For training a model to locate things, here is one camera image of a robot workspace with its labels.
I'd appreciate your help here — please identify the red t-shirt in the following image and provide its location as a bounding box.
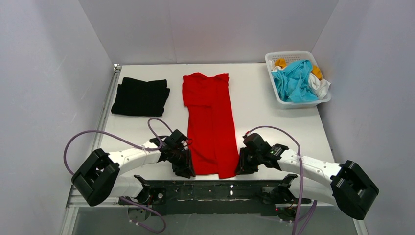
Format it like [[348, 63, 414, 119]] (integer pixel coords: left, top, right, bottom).
[[182, 73, 239, 179]]

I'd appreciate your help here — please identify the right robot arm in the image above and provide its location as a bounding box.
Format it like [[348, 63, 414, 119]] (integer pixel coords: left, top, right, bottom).
[[235, 133, 380, 220]]

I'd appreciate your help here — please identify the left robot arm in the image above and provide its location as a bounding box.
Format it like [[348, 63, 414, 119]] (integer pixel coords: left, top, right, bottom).
[[71, 130, 195, 206]]

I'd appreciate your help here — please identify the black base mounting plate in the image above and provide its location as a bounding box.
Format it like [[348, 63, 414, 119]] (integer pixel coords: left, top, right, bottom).
[[134, 180, 298, 216]]

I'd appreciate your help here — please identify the folded black t-shirt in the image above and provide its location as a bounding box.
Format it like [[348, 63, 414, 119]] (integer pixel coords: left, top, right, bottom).
[[111, 77, 170, 117]]

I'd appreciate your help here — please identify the light blue t-shirt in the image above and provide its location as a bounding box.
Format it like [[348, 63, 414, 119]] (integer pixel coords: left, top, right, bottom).
[[271, 60, 319, 103]]

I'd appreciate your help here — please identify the white t-shirt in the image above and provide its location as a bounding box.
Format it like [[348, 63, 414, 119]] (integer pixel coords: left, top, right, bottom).
[[268, 60, 331, 100]]

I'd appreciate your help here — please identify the orange t-shirt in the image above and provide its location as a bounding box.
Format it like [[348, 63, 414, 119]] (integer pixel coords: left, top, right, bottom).
[[274, 58, 323, 80]]

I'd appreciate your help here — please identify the aluminium frame rail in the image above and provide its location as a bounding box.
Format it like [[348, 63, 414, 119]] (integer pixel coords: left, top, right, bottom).
[[60, 64, 369, 235]]

